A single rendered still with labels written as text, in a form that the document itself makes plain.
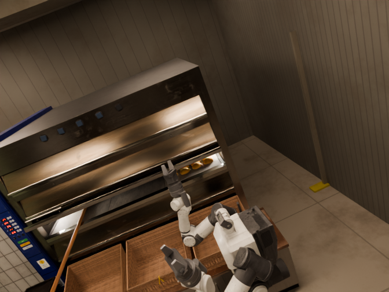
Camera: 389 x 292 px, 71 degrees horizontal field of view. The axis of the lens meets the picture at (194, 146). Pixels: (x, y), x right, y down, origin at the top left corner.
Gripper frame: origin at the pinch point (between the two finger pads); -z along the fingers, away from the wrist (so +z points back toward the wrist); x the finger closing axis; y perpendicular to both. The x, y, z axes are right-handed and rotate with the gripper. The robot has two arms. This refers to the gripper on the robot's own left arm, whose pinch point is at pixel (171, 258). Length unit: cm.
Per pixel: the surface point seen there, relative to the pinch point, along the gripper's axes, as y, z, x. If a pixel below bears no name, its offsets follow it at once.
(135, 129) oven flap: 35, 26, 140
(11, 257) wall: -122, 71, 180
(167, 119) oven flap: 60, 32, 128
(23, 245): -104, 64, 173
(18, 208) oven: -82, 35, 177
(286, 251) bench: 60, 145, 32
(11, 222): -94, 41, 176
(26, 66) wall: -5, -10, 470
